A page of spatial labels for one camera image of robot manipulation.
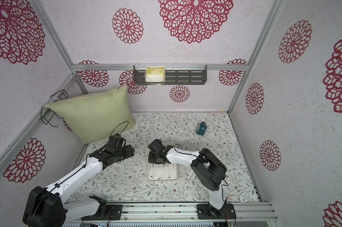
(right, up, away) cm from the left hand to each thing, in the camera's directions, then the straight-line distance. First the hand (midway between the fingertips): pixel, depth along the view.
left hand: (131, 151), depth 86 cm
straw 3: (+17, -13, +2) cm, 21 cm away
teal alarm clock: (+47, +14, +16) cm, 51 cm away
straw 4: (+20, -12, +2) cm, 23 cm away
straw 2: (+15, -12, +2) cm, 20 cm away
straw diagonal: (+24, -11, +3) cm, 26 cm away
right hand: (+10, -5, +3) cm, 12 cm away
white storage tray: (+26, -14, +2) cm, 30 cm away
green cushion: (-18, +22, -4) cm, 29 cm away
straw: (+13, -14, -2) cm, 19 cm away
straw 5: (+22, -14, 0) cm, 26 cm away
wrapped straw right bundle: (+38, -15, +1) cm, 40 cm away
